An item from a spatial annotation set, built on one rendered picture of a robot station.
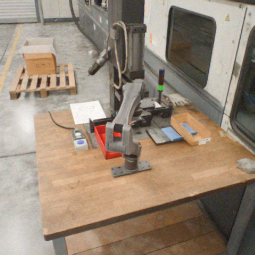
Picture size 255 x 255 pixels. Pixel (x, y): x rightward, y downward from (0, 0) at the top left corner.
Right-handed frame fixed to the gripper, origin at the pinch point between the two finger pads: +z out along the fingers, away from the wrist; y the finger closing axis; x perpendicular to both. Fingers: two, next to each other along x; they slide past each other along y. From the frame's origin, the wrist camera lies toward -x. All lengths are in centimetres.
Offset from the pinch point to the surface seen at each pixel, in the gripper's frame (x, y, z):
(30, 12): 14, 780, 540
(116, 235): 6, -44, 77
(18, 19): 57, 770, 559
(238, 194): -70, -45, 40
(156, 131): -22.9, 0.8, 21.2
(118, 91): -4.7, 25.8, 10.3
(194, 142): -38.3, -14.5, 12.0
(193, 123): -48, 0, 19
